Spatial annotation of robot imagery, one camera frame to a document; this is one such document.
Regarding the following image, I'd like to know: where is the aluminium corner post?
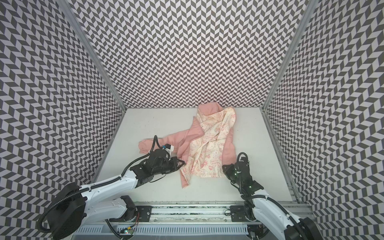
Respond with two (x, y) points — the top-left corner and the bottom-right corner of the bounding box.
(262, 0), (319, 112)
(56, 0), (126, 112)

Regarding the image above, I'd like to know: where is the small green circuit board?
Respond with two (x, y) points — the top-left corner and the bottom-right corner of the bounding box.
(120, 228), (134, 235)

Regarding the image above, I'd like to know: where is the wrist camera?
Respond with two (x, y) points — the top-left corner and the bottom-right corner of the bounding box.
(236, 152), (250, 173)
(163, 144), (174, 155)

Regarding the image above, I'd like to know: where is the aluminium corner post left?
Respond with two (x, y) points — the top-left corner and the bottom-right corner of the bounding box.
(56, 0), (126, 112)

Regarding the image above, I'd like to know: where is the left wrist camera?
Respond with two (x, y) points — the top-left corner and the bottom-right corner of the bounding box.
(163, 144), (174, 155)

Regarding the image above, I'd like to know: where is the black left corrugated cable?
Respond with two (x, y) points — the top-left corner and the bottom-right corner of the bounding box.
(36, 135), (163, 233)

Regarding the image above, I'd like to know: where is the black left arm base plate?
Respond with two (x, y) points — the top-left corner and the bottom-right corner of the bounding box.
(109, 206), (153, 223)

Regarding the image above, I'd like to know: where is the pink Snoopy zip jacket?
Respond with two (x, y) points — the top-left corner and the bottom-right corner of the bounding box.
(155, 103), (237, 188)

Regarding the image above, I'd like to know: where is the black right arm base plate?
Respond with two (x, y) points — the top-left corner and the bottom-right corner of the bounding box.
(230, 206), (256, 222)

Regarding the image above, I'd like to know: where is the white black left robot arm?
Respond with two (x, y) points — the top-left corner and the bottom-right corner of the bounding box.
(37, 149), (186, 240)

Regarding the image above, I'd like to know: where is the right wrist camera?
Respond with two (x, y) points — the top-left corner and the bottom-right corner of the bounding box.
(236, 152), (250, 173)

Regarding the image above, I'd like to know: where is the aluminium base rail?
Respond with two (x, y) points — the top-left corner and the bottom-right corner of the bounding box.
(64, 201), (319, 226)

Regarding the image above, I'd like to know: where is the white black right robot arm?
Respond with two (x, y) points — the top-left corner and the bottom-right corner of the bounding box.
(223, 162), (323, 240)

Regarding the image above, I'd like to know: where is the aluminium corner post right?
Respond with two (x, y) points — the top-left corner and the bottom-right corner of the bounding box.
(262, 0), (319, 112)

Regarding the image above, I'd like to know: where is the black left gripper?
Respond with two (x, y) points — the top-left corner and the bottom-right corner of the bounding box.
(151, 155), (187, 175)

